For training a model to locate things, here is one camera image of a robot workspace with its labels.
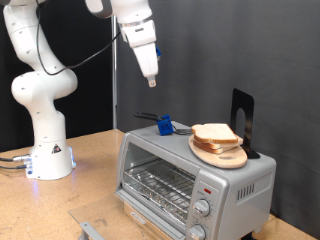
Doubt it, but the grey base cable with connector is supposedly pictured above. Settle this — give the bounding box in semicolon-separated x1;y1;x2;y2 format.
0;154;33;163
0;163;30;171

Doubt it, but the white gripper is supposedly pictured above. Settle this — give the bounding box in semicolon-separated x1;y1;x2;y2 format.
119;20;161;89

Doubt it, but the vertical metal pole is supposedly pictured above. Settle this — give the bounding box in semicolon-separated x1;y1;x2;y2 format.
110;14;119;130

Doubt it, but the metal wire oven rack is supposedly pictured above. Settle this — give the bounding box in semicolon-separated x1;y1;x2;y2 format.
122;158;197;222

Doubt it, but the black metal bookend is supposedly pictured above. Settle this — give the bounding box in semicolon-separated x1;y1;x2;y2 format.
229;87;261;160

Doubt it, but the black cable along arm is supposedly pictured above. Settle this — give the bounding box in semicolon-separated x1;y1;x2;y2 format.
34;0;122;77

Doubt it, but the silver toaster oven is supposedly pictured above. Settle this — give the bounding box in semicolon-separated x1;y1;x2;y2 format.
114;121;278;240

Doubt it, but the glass oven door with handle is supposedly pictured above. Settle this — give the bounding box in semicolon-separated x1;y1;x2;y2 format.
67;189;188;240

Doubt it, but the oval wooden cutting board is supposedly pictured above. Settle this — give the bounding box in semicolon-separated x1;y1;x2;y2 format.
188;133;249;170

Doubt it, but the silver oven knob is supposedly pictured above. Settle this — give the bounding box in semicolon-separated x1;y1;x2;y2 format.
192;198;211;218
187;223;207;240

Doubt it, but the black spatula with blue block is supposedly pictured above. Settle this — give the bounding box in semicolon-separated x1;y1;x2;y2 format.
133;111;194;137

